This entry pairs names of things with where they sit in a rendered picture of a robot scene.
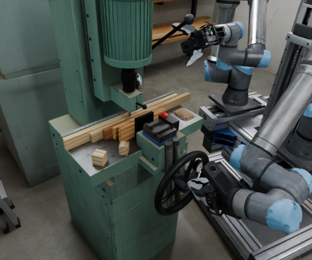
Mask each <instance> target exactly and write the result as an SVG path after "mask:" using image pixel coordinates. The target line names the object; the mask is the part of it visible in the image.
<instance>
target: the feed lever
mask: <svg viewBox="0 0 312 260"><path fill-rule="evenodd" d="M193 22H194V16H193V15H192V14H187V15H185V17H184V21H183V22H182V23H180V24H179V25H178V26H177V27H175V28H174V29H173V30H171V31H170V32H169V33H168V34H166V35H165V36H164V37H162V38H161V39H160V40H159V41H157V42H156V43H155V44H153V45H152V50H153V49H154V48H155V47H157V46H158V45H159V44H161V43H162V42H164V41H165V40H166V39H168V38H169V37H170V36H172V35H173V34H174V33H176V32H177V31H178V30H180V29H181V28H182V27H183V26H185V25H186V24H187V25H191V24H193Z"/></svg>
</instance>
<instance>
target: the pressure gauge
mask: <svg viewBox="0 0 312 260"><path fill-rule="evenodd" d="M202 164H203V162H202V160H200V159H197V160H196V161H195V162H194V165H193V167H192V168H193V170H194V172H200V171H201V169H202V166H203V165H202Z"/></svg>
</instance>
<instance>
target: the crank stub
mask: <svg viewBox="0 0 312 260"><path fill-rule="evenodd" d="M172 180H173V181H174V182H175V184H176V185H177V186H178V187H179V188H181V189H186V188H187V184H186V183H185V182H184V181H182V180H181V179H179V178H177V177H176V176H173V178H172Z"/></svg>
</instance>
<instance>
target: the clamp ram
mask: <svg viewBox="0 0 312 260"><path fill-rule="evenodd" d="M153 121H154V112H152V111H150V112H148V113H145V114H143V115H141V116H138V117H136V118H135V137H136V133H137V132H139V131H141V130H143V126H144V125H147V124H149V123H151V122H153Z"/></svg>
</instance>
